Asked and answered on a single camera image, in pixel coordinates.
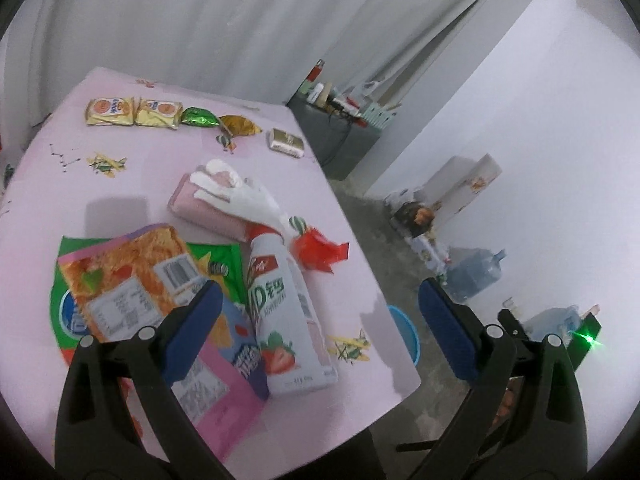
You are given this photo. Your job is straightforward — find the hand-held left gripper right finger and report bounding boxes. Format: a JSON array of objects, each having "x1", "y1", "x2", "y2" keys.
[{"x1": 415, "y1": 277, "x2": 587, "y2": 480}]

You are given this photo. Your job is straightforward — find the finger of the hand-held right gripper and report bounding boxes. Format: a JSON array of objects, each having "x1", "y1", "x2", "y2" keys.
[{"x1": 497, "y1": 308, "x2": 540, "y2": 347}]

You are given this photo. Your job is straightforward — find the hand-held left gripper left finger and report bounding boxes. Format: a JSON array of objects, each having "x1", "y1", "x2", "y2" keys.
[{"x1": 55, "y1": 280, "x2": 236, "y2": 480}]

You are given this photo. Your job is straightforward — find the blue mesh wastebasket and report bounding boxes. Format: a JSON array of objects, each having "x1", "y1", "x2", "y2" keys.
[{"x1": 387, "y1": 304, "x2": 421, "y2": 365}]

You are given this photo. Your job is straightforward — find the pink orange snack packet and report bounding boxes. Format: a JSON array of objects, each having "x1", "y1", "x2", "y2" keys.
[{"x1": 57, "y1": 223, "x2": 272, "y2": 461}]

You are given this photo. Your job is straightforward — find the white strawberry milk bottle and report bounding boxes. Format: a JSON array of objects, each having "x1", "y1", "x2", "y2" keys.
[{"x1": 247, "y1": 224, "x2": 340, "y2": 399}]

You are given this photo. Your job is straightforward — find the pink towel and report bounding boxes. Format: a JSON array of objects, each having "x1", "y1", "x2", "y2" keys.
[{"x1": 167, "y1": 173, "x2": 251, "y2": 241}]

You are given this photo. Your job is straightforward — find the green snack packet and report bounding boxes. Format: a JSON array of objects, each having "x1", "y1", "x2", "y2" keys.
[{"x1": 49, "y1": 236, "x2": 249, "y2": 367}]

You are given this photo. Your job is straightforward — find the white plastic disposable glove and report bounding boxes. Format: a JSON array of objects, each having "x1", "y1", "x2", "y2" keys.
[{"x1": 189, "y1": 158, "x2": 296, "y2": 239}]

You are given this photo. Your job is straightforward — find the red wrapper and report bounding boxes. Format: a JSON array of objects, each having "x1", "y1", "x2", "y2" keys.
[{"x1": 291, "y1": 226, "x2": 351, "y2": 276}]

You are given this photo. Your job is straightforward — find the blue water jug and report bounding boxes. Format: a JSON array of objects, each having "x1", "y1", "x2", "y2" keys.
[{"x1": 444, "y1": 248, "x2": 509, "y2": 304}]

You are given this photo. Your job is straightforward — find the white flat printed box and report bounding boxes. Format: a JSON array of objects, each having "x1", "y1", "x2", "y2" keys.
[{"x1": 409, "y1": 234, "x2": 451, "y2": 271}]

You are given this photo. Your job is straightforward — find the dark snack bag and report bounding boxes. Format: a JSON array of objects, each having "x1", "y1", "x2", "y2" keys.
[{"x1": 392, "y1": 201, "x2": 436, "y2": 239}]

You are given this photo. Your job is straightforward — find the white printed roll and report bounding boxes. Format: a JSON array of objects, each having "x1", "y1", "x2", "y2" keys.
[{"x1": 424, "y1": 153, "x2": 503, "y2": 221}]

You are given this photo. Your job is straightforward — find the small brown white box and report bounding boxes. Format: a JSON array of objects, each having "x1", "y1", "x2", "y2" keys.
[{"x1": 267, "y1": 128, "x2": 306, "y2": 157}]

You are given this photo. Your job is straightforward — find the gold foil candy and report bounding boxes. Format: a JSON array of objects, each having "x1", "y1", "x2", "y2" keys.
[{"x1": 218, "y1": 114, "x2": 263, "y2": 139}]

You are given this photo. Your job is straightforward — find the grey cabinet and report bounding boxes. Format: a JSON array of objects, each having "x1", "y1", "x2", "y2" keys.
[{"x1": 287, "y1": 93, "x2": 386, "y2": 181}]

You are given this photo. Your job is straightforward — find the green foil candy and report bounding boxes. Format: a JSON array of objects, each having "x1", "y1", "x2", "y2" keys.
[{"x1": 180, "y1": 106, "x2": 221, "y2": 129}]

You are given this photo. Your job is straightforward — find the yellow biscuit pack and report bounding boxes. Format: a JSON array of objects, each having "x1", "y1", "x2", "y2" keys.
[
  {"x1": 84, "y1": 97, "x2": 137, "y2": 127},
  {"x1": 134, "y1": 98, "x2": 184, "y2": 130}
]

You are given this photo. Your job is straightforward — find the green picket fence basket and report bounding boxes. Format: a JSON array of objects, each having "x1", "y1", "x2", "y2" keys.
[{"x1": 360, "y1": 101, "x2": 401, "y2": 131}]

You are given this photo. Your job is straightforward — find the white plastic bag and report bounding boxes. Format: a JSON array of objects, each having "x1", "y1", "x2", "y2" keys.
[{"x1": 349, "y1": 79, "x2": 381, "y2": 106}]

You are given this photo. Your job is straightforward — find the grey white curtain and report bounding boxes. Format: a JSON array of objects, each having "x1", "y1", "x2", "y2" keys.
[{"x1": 30, "y1": 0, "x2": 559, "y2": 116}]

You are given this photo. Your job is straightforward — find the black hanging cable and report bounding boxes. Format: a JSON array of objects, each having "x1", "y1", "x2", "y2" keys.
[{"x1": 319, "y1": 114, "x2": 354, "y2": 169}]

